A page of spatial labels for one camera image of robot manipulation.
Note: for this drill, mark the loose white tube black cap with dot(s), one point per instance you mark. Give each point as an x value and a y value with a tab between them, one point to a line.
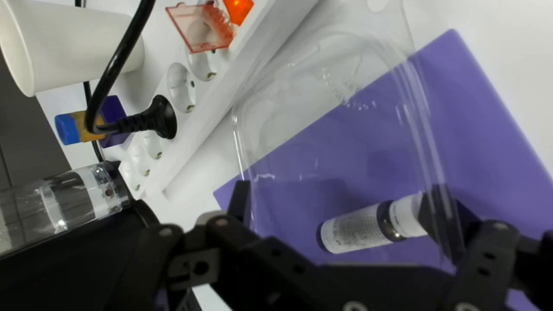
374	227

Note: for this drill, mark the white power strip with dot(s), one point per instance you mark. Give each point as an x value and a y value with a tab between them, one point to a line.
210	54

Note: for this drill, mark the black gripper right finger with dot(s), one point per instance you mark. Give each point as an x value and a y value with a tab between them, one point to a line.
449	221

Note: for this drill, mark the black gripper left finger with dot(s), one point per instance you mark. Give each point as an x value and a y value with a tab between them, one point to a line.
240	206

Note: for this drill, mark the purple paper sheet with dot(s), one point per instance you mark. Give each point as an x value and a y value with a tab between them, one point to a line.
489	164

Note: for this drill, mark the white paper cup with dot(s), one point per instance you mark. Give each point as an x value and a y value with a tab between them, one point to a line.
51	45

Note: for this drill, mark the clear water tank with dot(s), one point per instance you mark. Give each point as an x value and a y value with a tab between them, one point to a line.
48	208

